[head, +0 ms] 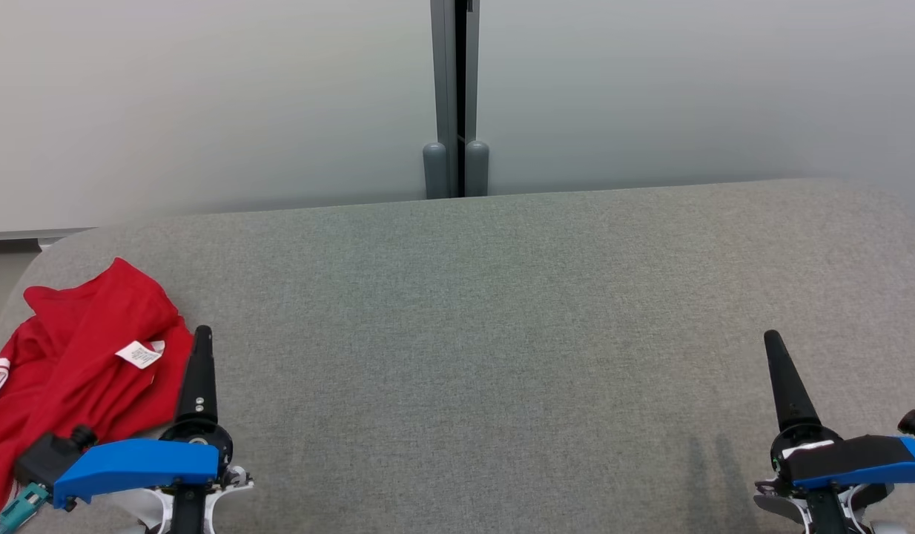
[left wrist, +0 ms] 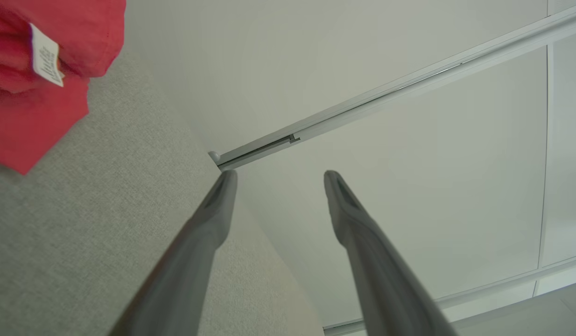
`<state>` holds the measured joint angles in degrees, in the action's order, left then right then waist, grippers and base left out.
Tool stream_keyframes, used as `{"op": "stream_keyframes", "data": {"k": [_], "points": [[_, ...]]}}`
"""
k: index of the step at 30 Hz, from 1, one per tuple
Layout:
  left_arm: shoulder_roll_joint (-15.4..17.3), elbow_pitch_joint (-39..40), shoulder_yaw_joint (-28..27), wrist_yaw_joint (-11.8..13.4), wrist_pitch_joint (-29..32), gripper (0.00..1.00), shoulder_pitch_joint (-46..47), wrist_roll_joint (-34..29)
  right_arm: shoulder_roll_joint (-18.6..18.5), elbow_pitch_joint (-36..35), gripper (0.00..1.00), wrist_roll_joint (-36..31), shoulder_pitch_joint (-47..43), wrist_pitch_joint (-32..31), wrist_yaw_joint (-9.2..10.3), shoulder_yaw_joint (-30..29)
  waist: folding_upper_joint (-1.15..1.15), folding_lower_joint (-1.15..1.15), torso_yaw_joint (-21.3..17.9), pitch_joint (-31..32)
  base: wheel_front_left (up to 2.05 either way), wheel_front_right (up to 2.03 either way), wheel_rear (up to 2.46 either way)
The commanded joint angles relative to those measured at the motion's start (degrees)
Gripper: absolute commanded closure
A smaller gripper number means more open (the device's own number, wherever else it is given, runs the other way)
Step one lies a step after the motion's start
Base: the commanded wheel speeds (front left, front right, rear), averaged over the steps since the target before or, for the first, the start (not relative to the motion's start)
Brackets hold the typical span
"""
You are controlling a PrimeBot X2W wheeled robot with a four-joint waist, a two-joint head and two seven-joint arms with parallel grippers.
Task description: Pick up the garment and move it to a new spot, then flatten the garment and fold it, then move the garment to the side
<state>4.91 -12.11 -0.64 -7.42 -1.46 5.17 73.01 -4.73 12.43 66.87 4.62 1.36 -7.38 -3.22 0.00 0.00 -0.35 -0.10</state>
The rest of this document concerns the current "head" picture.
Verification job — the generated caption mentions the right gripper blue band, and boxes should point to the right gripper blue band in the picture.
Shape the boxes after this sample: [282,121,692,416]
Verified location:
[763,329,915,492]

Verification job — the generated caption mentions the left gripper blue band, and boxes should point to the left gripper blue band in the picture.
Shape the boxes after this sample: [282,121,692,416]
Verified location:
[52,325,234,512]

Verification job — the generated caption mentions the red shirt white sleeves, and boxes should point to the red shirt white sleeves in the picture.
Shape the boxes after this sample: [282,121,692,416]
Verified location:
[0,257,196,524]

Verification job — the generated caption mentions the teal connector with black cable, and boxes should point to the teal connector with black cable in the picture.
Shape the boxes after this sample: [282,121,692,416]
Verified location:
[0,482,50,534]

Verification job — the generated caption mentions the grey partition bottom rail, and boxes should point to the grey partition bottom rail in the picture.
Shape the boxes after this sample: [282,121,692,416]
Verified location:
[0,227,96,243]

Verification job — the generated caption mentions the grey rounded post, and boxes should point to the grey rounded post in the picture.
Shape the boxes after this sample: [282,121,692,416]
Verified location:
[465,139,491,198]
[423,141,449,200]

